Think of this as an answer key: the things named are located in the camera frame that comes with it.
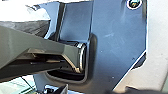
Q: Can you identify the thin dark base cable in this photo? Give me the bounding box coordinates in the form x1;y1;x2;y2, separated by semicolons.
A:
20;76;37;90

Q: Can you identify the small white cable box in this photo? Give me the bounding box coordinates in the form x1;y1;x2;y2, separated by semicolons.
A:
43;84;69;94

